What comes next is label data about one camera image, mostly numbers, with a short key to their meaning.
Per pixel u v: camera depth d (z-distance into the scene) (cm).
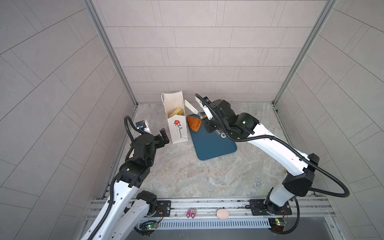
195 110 67
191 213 68
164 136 63
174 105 94
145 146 48
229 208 72
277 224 68
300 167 41
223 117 49
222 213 69
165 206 72
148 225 64
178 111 96
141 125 57
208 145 91
